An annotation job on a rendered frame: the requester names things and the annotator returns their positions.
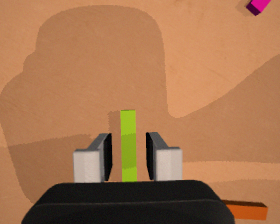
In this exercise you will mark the magenta block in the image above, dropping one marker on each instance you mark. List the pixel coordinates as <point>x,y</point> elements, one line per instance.
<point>257,6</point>

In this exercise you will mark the lime green rod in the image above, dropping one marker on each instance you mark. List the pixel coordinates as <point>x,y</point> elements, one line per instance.
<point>128,145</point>

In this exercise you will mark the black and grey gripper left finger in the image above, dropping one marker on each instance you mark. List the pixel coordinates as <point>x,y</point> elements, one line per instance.
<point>94,164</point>

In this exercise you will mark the orange rod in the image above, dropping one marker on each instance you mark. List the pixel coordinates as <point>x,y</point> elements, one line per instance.
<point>247,210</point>

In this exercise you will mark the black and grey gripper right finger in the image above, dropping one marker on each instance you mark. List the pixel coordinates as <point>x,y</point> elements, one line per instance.
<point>164,163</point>

